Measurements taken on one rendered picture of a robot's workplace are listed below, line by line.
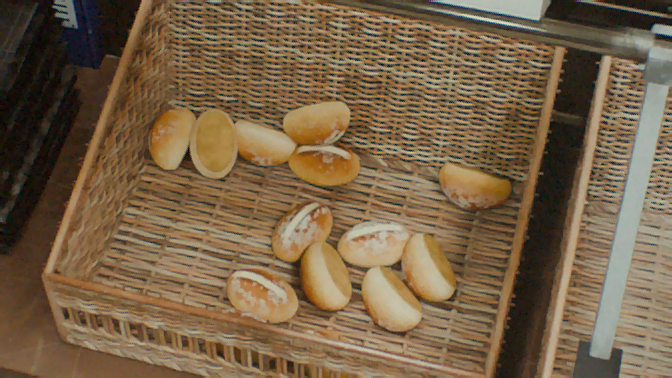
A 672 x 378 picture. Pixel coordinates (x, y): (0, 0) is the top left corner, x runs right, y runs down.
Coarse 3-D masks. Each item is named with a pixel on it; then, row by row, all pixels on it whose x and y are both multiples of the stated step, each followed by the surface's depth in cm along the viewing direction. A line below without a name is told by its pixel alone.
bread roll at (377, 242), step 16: (368, 224) 174; (384, 224) 174; (400, 224) 175; (352, 240) 173; (368, 240) 173; (384, 240) 173; (400, 240) 174; (352, 256) 174; (368, 256) 173; (384, 256) 174; (400, 256) 175
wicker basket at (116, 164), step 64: (192, 0) 179; (256, 0) 177; (128, 64) 170; (192, 64) 186; (256, 64) 183; (320, 64) 181; (384, 64) 178; (448, 64) 176; (512, 64) 173; (128, 128) 176; (384, 128) 184; (448, 128) 182; (512, 128) 179; (128, 192) 182; (192, 192) 184; (320, 192) 184; (384, 192) 184; (512, 192) 184; (64, 256) 162; (128, 256) 177; (192, 256) 178; (256, 256) 177; (448, 256) 178; (512, 256) 156; (64, 320) 166; (128, 320) 161; (192, 320) 157; (320, 320) 171; (448, 320) 172
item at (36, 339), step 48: (96, 96) 196; (48, 192) 185; (48, 240) 180; (528, 240) 180; (0, 288) 175; (528, 288) 176; (0, 336) 171; (48, 336) 171; (432, 336) 171; (528, 336) 171
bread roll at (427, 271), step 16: (416, 240) 172; (432, 240) 174; (416, 256) 170; (432, 256) 170; (416, 272) 170; (432, 272) 169; (448, 272) 171; (416, 288) 171; (432, 288) 169; (448, 288) 169
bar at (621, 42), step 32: (320, 0) 127; (352, 0) 126; (384, 0) 125; (416, 0) 125; (512, 32) 124; (544, 32) 123; (576, 32) 122; (608, 32) 122; (640, 32) 122; (640, 64) 123; (640, 128) 124; (640, 160) 124; (640, 192) 124; (608, 288) 126; (608, 320) 126; (608, 352) 126
